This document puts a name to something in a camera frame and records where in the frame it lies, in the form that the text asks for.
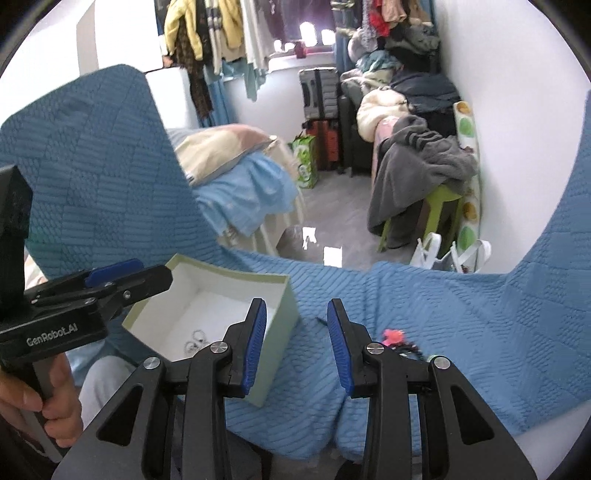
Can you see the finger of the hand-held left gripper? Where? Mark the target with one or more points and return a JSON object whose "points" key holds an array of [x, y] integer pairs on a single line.
{"points": [[115, 271], [143, 280]]}

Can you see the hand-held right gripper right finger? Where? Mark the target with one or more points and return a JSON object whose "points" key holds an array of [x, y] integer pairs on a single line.
{"points": [[339, 350]]}

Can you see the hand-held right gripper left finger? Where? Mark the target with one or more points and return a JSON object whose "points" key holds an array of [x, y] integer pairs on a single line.
{"points": [[256, 344]]}

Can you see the pale green cardboard box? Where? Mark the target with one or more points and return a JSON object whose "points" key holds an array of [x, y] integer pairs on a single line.
{"points": [[277, 332]]}

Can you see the pink hat hair clip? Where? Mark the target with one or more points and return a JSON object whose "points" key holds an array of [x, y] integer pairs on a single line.
{"points": [[393, 336]]}

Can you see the person's left hand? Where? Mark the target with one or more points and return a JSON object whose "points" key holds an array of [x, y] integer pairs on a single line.
{"points": [[67, 410]]}

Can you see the silver earring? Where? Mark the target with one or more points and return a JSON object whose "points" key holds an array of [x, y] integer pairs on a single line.
{"points": [[199, 334], [189, 346]]}

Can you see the person's light grey trousers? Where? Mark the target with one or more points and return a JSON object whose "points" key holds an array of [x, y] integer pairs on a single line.
{"points": [[106, 383]]}

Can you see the blue textured blanket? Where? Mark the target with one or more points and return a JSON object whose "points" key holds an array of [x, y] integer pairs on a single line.
{"points": [[461, 314]]}

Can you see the light blue frilled bedsheet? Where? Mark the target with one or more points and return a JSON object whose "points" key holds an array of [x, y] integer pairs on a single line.
{"points": [[249, 184]]}

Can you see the beige pink pillow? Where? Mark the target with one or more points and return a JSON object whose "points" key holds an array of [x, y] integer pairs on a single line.
{"points": [[217, 147]]}

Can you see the green plastic stool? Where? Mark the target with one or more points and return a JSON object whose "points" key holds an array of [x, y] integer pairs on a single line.
{"points": [[443, 203]]}

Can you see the white cabinet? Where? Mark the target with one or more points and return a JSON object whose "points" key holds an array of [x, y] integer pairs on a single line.
{"points": [[173, 97]]}

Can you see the green shopping bag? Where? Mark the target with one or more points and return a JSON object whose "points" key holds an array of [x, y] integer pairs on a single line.
{"points": [[305, 161]]}

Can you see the grey fleece blanket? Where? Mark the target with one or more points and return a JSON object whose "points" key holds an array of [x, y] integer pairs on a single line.
{"points": [[415, 170]]}

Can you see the red suitcase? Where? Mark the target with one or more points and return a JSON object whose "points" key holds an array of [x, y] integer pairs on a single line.
{"points": [[325, 143]]}

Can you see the dark patterned hanging scarf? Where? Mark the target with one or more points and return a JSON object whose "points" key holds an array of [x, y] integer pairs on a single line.
{"points": [[198, 78]]}

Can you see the black suitcase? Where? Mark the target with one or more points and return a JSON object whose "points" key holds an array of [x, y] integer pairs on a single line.
{"points": [[353, 138]]}

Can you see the cream fluffy blanket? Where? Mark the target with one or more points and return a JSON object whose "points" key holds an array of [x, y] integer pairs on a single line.
{"points": [[381, 110]]}

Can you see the yellow hanging jacket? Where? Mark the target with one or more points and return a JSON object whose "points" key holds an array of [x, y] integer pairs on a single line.
{"points": [[182, 23]]}

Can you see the grey suitcase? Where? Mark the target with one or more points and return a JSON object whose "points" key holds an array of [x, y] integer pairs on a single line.
{"points": [[318, 92]]}

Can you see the pale hanging garment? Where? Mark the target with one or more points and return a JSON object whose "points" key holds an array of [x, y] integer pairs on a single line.
{"points": [[258, 32]]}

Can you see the pile of clothes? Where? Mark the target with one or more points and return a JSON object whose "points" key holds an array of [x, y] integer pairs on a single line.
{"points": [[415, 55]]}

